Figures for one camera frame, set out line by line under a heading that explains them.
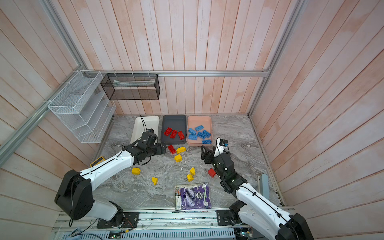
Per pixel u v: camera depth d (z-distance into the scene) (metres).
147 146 0.66
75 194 0.41
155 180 0.84
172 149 0.98
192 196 0.78
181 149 0.98
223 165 0.57
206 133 1.07
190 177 0.86
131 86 1.04
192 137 1.04
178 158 0.94
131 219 0.73
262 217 0.47
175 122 1.16
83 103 0.74
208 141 1.01
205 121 1.17
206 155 0.70
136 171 0.87
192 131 1.07
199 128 1.11
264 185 0.79
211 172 0.88
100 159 0.93
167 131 1.07
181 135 1.07
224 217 0.73
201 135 1.05
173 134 1.07
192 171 0.88
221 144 0.68
